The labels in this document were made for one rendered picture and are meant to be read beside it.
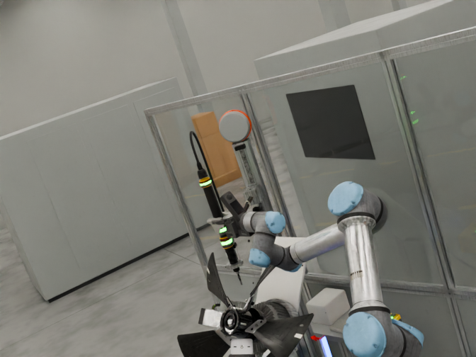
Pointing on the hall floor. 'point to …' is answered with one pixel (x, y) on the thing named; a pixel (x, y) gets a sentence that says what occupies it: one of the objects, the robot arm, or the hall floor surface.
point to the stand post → (306, 347)
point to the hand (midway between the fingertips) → (213, 217)
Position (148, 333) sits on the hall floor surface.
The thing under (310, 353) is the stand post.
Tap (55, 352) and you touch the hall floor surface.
